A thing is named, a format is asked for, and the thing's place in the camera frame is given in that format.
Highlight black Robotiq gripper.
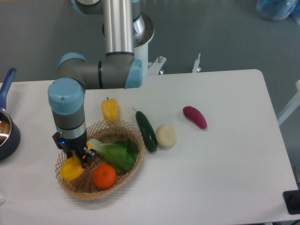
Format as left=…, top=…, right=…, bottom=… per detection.
left=52, top=131, right=97, bottom=168

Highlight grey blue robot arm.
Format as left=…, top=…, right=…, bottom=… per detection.
left=48, top=0, right=154, bottom=167

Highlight woven wicker basket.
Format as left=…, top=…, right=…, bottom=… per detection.
left=55, top=120, right=145, bottom=200

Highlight orange fruit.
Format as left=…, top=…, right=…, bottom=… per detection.
left=93, top=164, right=117, bottom=189

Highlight green bok choy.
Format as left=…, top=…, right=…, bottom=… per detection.
left=87, top=138, right=138, bottom=175

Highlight yellow bell pepper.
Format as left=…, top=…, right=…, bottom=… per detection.
left=101, top=97, right=119, bottom=120

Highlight dark blue saucepan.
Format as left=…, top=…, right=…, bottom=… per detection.
left=0, top=67, right=21, bottom=160

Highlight dark green cucumber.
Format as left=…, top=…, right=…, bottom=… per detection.
left=132, top=107, right=158, bottom=154

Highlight white round onion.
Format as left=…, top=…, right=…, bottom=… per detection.
left=155, top=124, right=177, bottom=147

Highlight purple sweet potato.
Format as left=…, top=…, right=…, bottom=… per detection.
left=182, top=106, right=208, bottom=129

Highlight black device at edge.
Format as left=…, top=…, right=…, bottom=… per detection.
left=283, top=190, right=300, bottom=215

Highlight blue plastic bag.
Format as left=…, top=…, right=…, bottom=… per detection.
left=256, top=0, right=300, bottom=25

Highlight white frame at right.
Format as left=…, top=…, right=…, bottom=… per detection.
left=277, top=80, right=300, bottom=126

